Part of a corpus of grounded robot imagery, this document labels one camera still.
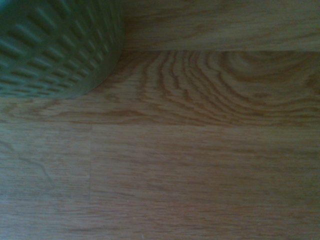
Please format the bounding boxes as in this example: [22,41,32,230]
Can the green textured ceramic holder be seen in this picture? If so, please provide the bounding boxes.
[0,0,126,100]

